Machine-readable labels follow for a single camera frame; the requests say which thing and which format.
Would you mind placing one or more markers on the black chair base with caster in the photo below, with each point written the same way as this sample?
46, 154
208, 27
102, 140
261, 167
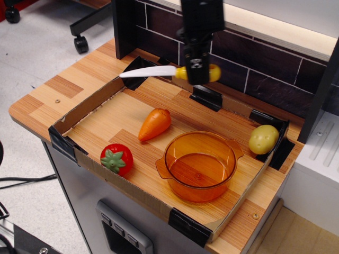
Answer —
85, 23

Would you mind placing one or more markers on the orange toy carrot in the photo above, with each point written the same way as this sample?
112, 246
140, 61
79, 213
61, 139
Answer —
158, 121

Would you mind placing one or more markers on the black post right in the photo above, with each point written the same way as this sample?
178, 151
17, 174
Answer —
326, 97

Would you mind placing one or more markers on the black post left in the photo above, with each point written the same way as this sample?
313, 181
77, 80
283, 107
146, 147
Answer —
124, 23

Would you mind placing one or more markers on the taped cardboard fence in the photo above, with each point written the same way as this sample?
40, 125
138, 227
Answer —
115, 113

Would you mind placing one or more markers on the black equipment with metal rail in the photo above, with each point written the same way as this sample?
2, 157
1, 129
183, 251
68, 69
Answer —
14, 239

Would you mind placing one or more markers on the yellow toy potato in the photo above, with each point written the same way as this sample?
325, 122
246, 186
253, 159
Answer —
263, 139

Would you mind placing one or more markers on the black caster wheel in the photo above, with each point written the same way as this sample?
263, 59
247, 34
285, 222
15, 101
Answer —
12, 15

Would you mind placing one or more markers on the grey toy oven panel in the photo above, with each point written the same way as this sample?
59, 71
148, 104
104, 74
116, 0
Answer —
122, 236

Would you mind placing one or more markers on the black post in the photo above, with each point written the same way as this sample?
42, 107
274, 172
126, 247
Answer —
326, 97
124, 23

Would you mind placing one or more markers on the orange transparent plastic pot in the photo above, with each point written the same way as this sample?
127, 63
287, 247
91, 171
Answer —
199, 165

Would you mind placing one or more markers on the red toy tomato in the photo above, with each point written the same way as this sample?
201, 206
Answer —
117, 158

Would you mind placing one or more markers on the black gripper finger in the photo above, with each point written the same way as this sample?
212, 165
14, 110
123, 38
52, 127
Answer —
196, 58

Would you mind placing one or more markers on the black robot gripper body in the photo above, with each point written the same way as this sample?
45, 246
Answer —
201, 19

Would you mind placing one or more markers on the yellow handled toy knife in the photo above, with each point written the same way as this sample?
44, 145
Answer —
162, 71

